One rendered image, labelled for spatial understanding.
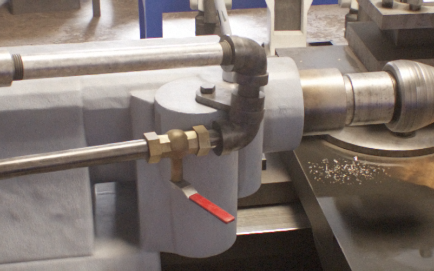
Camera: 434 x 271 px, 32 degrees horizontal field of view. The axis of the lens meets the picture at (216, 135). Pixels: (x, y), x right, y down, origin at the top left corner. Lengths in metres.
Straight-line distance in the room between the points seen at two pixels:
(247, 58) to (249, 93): 0.04
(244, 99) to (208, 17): 1.46
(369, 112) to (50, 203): 0.38
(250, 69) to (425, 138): 0.51
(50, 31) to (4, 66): 3.73
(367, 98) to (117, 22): 3.57
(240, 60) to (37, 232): 0.30
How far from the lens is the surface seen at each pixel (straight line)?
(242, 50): 0.70
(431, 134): 1.18
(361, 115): 0.92
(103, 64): 0.65
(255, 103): 0.72
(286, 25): 2.23
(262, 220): 1.15
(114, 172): 0.85
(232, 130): 0.73
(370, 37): 1.21
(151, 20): 2.69
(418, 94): 0.92
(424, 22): 1.12
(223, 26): 0.81
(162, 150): 0.71
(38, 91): 0.81
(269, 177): 1.18
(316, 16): 4.52
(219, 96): 0.75
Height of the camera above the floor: 1.49
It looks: 28 degrees down
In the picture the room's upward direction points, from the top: straight up
